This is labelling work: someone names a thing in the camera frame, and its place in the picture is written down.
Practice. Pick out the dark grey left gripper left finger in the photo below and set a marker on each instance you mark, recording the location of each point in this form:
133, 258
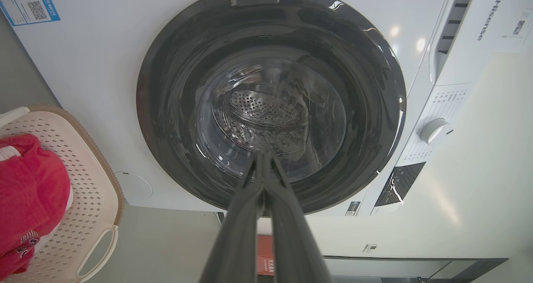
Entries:
237, 233

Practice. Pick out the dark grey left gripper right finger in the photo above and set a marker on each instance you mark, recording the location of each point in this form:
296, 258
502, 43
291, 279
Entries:
293, 237

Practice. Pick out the cream perforated laundry basket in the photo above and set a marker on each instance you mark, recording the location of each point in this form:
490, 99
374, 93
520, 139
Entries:
89, 199

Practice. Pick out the red box with print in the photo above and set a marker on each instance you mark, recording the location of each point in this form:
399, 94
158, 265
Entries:
265, 254

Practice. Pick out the dark round washing machine door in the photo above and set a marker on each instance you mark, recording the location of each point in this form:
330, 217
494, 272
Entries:
187, 108

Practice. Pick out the white round control dial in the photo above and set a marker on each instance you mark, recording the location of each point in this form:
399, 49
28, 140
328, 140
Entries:
434, 130

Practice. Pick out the red jersey garment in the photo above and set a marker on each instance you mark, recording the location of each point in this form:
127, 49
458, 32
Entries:
29, 191

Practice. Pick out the white front-load washing machine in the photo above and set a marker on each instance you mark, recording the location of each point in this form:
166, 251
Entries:
91, 66

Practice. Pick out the blue energy label sticker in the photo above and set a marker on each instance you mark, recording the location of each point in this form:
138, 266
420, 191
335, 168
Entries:
27, 1

